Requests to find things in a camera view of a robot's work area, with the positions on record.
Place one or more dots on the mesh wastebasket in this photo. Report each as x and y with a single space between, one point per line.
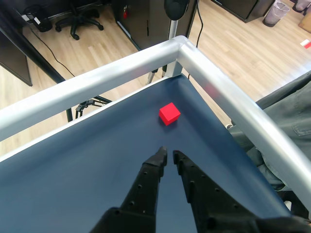
275 12

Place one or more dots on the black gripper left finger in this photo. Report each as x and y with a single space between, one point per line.
143 189

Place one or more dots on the black oval webcam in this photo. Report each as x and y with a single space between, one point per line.
176 8

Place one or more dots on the black cabinet with red tag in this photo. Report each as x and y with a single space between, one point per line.
138 24

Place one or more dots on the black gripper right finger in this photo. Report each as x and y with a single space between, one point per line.
206 199

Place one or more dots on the black desk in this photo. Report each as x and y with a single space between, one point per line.
14 60

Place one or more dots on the dark grey table mat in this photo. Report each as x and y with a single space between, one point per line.
73 170

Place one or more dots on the red cube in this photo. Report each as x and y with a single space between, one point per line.
170 114

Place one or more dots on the silver metal table rail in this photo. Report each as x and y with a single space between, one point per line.
97 80

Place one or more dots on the black office chair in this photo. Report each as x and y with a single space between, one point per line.
75 24

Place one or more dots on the black tripod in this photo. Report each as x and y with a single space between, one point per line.
70 114

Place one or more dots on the red white floor marker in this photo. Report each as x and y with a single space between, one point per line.
305 43

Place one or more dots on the low black cabinet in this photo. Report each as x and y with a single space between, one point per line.
243 9

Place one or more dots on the red tag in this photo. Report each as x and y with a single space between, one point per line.
125 14

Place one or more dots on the person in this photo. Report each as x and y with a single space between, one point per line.
291 109

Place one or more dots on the silver vertical pole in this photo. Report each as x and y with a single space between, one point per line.
173 29

